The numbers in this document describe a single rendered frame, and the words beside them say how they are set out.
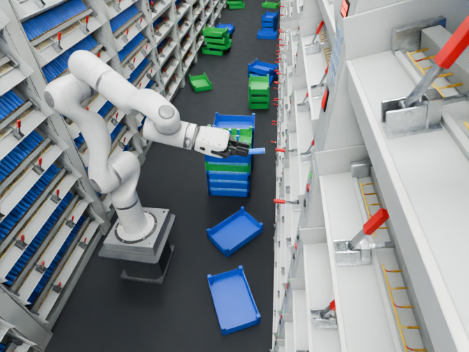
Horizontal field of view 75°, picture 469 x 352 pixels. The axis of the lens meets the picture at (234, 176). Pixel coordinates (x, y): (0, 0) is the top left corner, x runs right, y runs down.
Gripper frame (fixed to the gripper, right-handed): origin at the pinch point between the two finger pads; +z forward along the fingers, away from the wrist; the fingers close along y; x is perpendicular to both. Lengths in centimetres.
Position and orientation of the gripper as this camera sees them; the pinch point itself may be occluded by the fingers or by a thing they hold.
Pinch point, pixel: (242, 149)
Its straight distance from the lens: 99.6
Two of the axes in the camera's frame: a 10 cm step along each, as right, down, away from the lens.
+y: 0.9, -6.7, 7.4
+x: -2.2, 7.1, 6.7
